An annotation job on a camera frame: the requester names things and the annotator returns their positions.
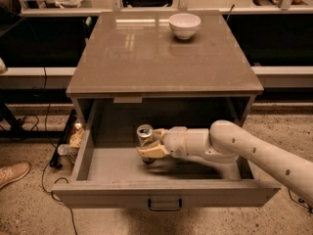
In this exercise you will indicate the crumpled yellow snack bag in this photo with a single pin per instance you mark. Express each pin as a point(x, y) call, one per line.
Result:
point(76, 138)

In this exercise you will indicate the silver redbull can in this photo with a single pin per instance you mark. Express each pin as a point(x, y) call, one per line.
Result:
point(145, 135)

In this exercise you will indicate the white ceramic bowl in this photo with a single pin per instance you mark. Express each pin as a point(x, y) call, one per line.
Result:
point(184, 25)

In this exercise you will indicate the black drawer handle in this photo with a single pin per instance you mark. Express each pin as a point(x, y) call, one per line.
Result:
point(155, 206)

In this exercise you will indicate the grey drawer cabinet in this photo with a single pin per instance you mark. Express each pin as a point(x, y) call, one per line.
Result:
point(133, 61)

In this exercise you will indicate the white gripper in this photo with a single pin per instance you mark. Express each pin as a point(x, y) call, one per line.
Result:
point(175, 141)

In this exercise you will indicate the open grey top drawer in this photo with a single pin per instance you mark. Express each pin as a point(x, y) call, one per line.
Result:
point(109, 173)

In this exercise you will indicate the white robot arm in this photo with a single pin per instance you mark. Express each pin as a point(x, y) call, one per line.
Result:
point(223, 143)

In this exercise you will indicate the tan shoe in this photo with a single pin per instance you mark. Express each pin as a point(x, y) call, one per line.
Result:
point(12, 173)

